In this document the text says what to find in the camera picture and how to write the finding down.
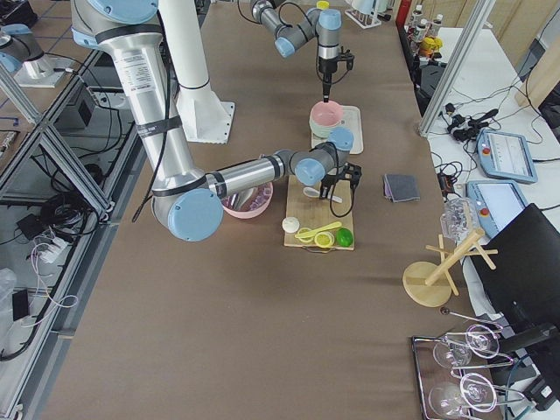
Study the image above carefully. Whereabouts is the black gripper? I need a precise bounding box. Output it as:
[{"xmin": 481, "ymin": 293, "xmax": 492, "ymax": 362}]
[
  {"xmin": 317, "ymin": 48, "xmax": 354, "ymax": 103},
  {"xmin": 319, "ymin": 162, "xmax": 362, "ymax": 200}
]

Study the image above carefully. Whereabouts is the white ceramic spoon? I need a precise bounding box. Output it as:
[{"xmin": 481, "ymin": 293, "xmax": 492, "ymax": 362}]
[{"xmin": 303, "ymin": 186, "xmax": 343, "ymax": 204}]

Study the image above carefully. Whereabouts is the small pink bowl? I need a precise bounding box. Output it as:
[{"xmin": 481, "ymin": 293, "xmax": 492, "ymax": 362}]
[{"xmin": 310, "ymin": 101, "xmax": 343, "ymax": 127}]

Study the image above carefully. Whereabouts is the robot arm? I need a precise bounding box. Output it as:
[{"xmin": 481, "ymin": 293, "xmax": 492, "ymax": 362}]
[
  {"xmin": 71, "ymin": 1, "xmax": 361, "ymax": 242},
  {"xmin": 250, "ymin": 1, "xmax": 354, "ymax": 102}
]

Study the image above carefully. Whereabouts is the green bowl stack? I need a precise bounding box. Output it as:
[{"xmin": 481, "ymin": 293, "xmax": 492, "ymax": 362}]
[{"xmin": 309, "ymin": 118, "xmax": 340, "ymax": 138}]

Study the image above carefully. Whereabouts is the large pink ice bowl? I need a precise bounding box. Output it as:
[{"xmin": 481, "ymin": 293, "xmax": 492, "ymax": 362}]
[{"xmin": 221, "ymin": 182, "xmax": 273, "ymax": 219}]

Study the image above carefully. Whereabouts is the bamboo cutting board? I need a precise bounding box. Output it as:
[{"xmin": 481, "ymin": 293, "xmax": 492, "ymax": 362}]
[{"xmin": 283, "ymin": 176, "xmax": 357, "ymax": 251}]

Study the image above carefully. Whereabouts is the yellow plastic knife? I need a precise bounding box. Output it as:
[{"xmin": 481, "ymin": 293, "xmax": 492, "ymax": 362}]
[{"xmin": 308, "ymin": 221, "xmax": 342, "ymax": 236}]

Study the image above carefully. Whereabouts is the cream rabbit tray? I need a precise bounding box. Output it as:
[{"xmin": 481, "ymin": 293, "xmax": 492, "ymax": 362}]
[{"xmin": 311, "ymin": 105, "xmax": 364, "ymax": 155}]

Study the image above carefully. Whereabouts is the white toy bun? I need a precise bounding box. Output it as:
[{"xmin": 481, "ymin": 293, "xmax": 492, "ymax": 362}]
[{"xmin": 282, "ymin": 216, "xmax": 300, "ymax": 234}]

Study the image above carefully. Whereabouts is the green plastic lime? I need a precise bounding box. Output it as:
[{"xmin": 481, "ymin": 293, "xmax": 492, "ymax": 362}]
[{"xmin": 335, "ymin": 227, "xmax": 354, "ymax": 248}]

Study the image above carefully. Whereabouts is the grey folded cloth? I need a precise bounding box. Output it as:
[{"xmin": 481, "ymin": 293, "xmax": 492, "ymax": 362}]
[{"xmin": 382, "ymin": 174, "xmax": 420, "ymax": 203}]

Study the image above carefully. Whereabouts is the white dish rack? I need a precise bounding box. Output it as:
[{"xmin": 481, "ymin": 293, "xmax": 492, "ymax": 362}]
[{"xmin": 345, "ymin": 0, "xmax": 389, "ymax": 29}]

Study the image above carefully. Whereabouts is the metal ice scoop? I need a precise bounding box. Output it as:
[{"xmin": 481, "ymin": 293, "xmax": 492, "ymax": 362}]
[{"xmin": 219, "ymin": 155, "xmax": 267, "ymax": 210}]

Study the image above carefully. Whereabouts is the wooden mug tree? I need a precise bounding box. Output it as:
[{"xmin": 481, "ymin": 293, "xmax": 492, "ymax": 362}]
[{"xmin": 402, "ymin": 227, "xmax": 499, "ymax": 308}]

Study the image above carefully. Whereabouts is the lower teach pendant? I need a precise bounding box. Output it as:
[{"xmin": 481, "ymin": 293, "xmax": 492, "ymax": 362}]
[{"xmin": 466, "ymin": 179, "xmax": 529, "ymax": 239}]

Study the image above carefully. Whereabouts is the teach pendant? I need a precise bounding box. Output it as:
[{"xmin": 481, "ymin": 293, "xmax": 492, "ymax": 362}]
[
  {"xmin": 466, "ymin": 179, "xmax": 529, "ymax": 239},
  {"xmin": 477, "ymin": 129, "xmax": 538, "ymax": 184}
]

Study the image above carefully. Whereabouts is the upper teach pendant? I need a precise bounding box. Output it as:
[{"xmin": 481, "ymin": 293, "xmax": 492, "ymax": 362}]
[{"xmin": 477, "ymin": 129, "xmax": 538, "ymax": 184}]

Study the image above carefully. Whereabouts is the upper wine glass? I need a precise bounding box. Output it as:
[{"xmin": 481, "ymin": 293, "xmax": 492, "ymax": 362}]
[{"xmin": 433, "ymin": 324, "xmax": 499, "ymax": 368}]

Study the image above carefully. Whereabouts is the wine glass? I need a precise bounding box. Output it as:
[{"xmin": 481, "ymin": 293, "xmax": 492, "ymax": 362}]
[
  {"xmin": 433, "ymin": 324, "xmax": 499, "ymax": 368},
  {"xmin": 428, "ymin": 373, "xmax": 497, "ymax": 419}
]

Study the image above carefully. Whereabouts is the black monitor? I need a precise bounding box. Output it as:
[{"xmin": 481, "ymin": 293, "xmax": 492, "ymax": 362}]
[{"xmin": 473, "ymin": 204, "xmax": 559, "ymax": 333}]

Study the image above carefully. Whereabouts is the lower wine glass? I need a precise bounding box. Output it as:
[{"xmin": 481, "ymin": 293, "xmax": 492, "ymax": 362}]
[{"xmin": 428, "ymin": 373, "xmax": 497, "ymax": 419}]

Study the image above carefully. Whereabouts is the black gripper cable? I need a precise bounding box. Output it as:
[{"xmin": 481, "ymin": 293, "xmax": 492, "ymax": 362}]
[{"xmin": 328, "ymin": 177, "xmax": 356, "ymax": 219}]

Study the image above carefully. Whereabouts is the aluminium frame post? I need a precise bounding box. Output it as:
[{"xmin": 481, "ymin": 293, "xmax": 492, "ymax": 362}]
[{"xmin": 418, "ymin": 0, "xmax": 495, "ymax": 137}]

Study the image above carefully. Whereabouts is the wire glass rack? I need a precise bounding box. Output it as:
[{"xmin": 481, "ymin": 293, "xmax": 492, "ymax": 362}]
[{"xmin": 412, "ymin": 306, "xmax": 526, "ymax": 419}]

